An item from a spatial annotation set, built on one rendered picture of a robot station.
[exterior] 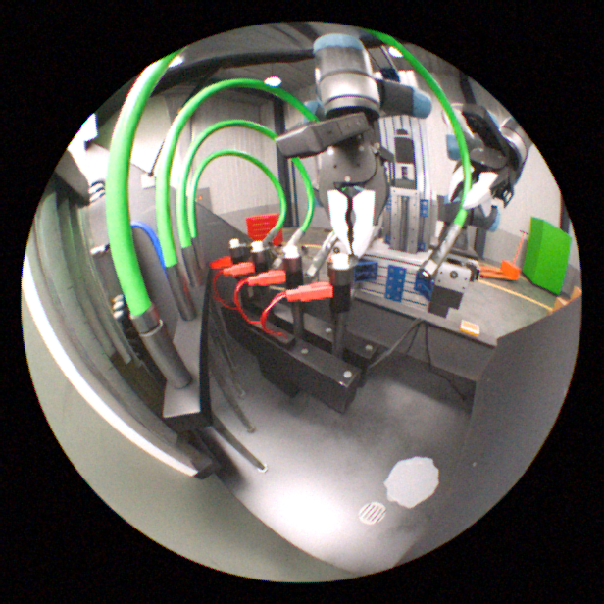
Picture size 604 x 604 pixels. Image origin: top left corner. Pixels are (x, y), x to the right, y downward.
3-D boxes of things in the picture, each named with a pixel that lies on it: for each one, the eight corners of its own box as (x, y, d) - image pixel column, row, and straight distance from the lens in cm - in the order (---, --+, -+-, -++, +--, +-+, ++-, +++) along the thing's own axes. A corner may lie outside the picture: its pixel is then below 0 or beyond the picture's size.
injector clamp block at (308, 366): (366, 395, 45) (379, 343, 33) (339, 429, 40) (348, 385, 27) (262, 335, 60) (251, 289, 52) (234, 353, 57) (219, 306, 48)
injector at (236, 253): (268, 325, 50) (253, 241, 42) (252, 334, 48) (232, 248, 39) (261, 321, 52) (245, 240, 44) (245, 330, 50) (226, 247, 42)
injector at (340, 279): (352, 370, 38) (364, 260, 26) (337, 387, 36) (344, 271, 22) (340, 364, 39) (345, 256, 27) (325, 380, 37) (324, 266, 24)
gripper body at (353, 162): (398, 192, 30) (391, 118, 33) (377, 188, 22) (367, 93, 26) (351, 189, 33) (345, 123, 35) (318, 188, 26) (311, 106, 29)
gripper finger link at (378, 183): (389, 226, 24) (388, 154, 25) (385, 227, 23) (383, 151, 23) (354, 222, 26) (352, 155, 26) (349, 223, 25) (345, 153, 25)
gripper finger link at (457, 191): (457, 223, 36) (485, 194, 40) (448, 195, 32) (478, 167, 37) (445, 214, 38) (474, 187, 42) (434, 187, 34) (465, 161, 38)
